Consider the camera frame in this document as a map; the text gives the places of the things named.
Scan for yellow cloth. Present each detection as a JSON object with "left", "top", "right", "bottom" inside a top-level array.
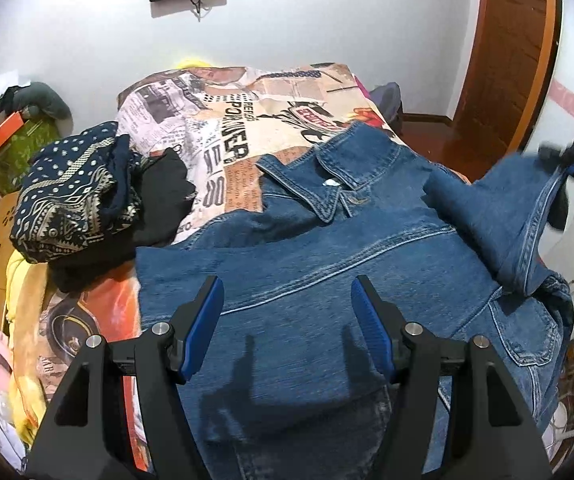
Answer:
[{"left": 6, "top": 247, "right": 50, "bottom": 448}]

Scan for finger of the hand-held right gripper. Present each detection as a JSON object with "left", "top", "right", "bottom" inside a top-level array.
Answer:
[{"left": 538, "top": 146, "right": 574, "bottom": 177}]

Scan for printed newspaper-pattern blanket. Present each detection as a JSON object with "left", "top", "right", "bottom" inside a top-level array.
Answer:
[{"left": 9, "top": 62, "right": 403, "bottom": 476}]

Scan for blue denim jacket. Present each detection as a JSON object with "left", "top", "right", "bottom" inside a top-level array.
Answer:
[{"left": 136, "top": 121, "right": 574, "bottom": 480}]

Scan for grey cloth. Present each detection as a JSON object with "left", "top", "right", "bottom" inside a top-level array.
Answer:
[{"left": 4, "top": 81, "right": 74, "bottom": 121}]

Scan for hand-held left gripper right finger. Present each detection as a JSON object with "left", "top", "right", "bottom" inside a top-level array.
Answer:
[{"left": 351, "top": 275, "right": 554, "bottom": 480}]

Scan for black cable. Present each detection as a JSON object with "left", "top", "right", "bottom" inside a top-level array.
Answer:
[{"left": 187, "top": 0, "right": 213, "bottom": 22}]

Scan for black garment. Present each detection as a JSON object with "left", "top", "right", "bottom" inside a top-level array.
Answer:
[{"left": 49, "top": 147, "right": 198, "bottom": 293}]

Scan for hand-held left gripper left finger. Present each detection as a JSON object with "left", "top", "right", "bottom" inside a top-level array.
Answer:
[{"left": 26, "top": 275, "right": 225, "bottom": 480}]

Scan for green patterned bag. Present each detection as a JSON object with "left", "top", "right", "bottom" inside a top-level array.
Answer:
[{"left": 0, "top": 116, "right": 62, "bottom": 196}]

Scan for orange box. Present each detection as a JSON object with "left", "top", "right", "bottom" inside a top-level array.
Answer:
[{"left": 0, "top": 111, "right": 24, "bottom": 157}]

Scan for navy patterned cloth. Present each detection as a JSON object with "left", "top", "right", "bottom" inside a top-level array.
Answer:
[{"left": 9, "top": 121, "right": 142, "bottom": 265}]

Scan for wooden door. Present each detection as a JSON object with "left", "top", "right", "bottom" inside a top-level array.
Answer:
[{"left": 451, "top": 0, "right": 564, "bottom": 183}]

